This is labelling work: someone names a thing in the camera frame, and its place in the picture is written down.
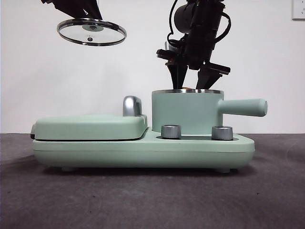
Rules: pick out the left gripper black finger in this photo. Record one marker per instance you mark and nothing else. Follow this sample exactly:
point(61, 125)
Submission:
point(93, 9)
point(66, 6)

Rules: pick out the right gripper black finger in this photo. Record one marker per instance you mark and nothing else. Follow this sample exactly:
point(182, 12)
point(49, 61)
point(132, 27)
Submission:
point(178, 75)
point(208, 77)

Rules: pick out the glass lid with green knob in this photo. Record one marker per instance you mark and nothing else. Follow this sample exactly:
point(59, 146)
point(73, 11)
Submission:
point(76, 32)

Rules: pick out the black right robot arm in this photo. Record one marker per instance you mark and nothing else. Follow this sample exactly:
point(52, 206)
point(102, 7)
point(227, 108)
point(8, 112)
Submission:
point(188, 16)

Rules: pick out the silver control knob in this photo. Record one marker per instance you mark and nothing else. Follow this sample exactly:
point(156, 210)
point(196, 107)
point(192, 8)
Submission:
point(170, 132)
point(222, 133)

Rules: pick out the mint green griddle cover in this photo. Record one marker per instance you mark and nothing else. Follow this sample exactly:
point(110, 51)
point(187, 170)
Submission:
point(83, 126)

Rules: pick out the mint green breakfast maker base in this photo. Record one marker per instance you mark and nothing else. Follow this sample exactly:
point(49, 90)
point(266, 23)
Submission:
point(95, 155)

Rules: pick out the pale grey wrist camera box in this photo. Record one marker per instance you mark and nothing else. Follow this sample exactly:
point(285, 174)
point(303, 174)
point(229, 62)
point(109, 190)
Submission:
point(169, 46)

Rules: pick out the white wall socket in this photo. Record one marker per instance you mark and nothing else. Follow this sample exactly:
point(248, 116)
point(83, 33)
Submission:
point(299, 9)

